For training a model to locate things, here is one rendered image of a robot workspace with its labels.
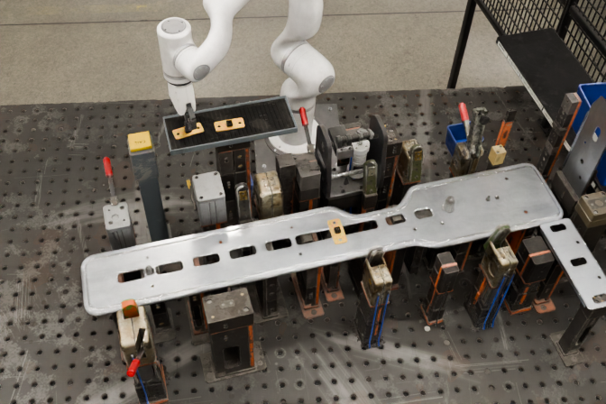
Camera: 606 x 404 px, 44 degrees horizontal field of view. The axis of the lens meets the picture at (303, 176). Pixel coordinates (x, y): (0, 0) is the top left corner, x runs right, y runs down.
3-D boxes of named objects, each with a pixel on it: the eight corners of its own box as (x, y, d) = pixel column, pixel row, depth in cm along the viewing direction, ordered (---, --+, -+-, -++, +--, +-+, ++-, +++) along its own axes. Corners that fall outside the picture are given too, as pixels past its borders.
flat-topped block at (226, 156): (224, 231, 247) (215, 139, 212) (219, 212, 252) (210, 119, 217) (253, 224, 249) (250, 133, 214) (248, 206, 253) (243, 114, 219)
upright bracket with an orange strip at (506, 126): (473, 215, 254) (509, 112, 215) (472, 212, 254) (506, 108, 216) (482, 214, 254) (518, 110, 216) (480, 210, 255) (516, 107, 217)
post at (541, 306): (537, 315, 230) (565, 263, 207) (521, 285, 236) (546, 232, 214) (555, 309, 231) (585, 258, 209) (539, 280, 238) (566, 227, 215)
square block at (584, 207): (556, 283, 237) (593, 216, 209) (545, 263, 242) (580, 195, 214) (579, 278, 238) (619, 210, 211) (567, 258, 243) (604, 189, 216)
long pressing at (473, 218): (86, 327, 191) (85, 325, 190) (78, 256, 205) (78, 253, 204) (568, 219, 217) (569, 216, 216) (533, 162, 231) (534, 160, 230)
